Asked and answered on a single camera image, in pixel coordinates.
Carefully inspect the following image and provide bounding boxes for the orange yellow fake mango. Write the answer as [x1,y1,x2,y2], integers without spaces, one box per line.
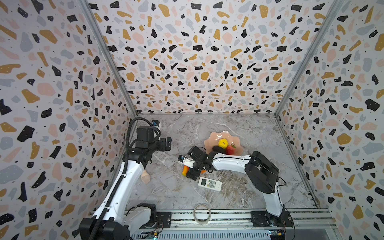
[182,166,190,176]

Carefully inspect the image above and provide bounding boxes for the yellow fake apple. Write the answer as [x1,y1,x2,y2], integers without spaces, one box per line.
[218,139,229,149]

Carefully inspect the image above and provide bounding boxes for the red fake strawberry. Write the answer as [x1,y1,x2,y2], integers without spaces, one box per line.
[226,145,236,155]

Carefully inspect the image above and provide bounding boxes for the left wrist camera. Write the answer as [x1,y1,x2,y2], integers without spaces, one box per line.
[152,120,161,129]

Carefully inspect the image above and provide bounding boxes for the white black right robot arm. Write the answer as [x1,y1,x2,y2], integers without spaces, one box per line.
[178,146,294,228]

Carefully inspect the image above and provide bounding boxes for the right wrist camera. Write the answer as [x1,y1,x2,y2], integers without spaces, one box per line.
[178,155,195,169]

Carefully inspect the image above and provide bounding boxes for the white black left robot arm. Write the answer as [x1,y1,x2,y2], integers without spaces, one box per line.
[79,120,172,240]

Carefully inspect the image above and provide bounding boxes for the white remote control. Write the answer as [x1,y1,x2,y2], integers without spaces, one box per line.
[198,177,222,192]

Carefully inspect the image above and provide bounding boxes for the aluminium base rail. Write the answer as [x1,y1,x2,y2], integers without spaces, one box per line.
[132,209,342,240]

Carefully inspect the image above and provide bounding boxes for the pink scalloped fruit bowl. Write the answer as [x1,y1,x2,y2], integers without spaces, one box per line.
[204,131,244,156]

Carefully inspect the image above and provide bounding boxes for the dark fake avocado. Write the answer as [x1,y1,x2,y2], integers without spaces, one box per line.
[212,146,226,154]

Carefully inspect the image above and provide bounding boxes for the beige wooden pestle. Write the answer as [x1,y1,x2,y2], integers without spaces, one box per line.
[140,170,151,184]

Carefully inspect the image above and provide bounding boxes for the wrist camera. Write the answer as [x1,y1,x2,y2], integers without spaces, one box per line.
[178,155,195,169]
[152,120,161,129]

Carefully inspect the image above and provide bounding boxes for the black corrugated cable conduit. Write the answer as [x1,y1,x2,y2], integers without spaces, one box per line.
[86,116,157,240]

